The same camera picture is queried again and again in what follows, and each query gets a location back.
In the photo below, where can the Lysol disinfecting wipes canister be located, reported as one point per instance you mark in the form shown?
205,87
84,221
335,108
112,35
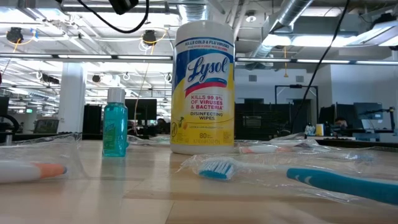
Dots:
202,124

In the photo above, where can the clear plastic wrapper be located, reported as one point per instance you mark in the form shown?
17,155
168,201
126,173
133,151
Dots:
295,139

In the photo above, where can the blue white toothbrush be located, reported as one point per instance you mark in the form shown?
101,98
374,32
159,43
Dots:
326,182

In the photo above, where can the black ceiling fixture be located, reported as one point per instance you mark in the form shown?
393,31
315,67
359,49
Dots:
149,36
14,35

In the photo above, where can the ceiling light strip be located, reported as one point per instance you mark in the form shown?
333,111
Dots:
84,57
326,61

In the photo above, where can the black monitor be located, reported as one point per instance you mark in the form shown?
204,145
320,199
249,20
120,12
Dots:
141,109

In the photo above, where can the white pillar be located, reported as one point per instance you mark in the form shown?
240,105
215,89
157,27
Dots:
71,99

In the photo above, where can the black cabinet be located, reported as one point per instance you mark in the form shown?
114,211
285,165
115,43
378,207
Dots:
92,119

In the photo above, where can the ceiling smoke detector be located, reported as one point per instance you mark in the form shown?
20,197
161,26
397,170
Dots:
250,17

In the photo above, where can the dark screen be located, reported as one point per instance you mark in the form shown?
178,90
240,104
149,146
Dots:
46,126

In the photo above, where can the orange toothbrush in wrapper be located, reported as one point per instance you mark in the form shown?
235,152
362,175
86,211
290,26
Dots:
46,149

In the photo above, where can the bright ceiling light panel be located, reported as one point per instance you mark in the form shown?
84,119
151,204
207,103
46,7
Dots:
311,40

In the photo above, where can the white toothbrush orange grip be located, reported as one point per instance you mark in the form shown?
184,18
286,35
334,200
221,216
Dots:
18,171

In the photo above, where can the yellow white cup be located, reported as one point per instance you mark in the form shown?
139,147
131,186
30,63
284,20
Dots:
319,130

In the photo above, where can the person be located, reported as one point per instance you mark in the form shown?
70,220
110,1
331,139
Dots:
341,123

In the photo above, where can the dark desk monitor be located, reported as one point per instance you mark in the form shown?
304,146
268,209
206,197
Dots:
368,110

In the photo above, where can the ribbed silver duct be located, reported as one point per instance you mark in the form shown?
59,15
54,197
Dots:
194,12

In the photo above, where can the silver ceiling duct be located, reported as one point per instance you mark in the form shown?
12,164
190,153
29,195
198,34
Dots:
290,12

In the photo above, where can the black aluminium table frame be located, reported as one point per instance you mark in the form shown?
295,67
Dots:
357,143

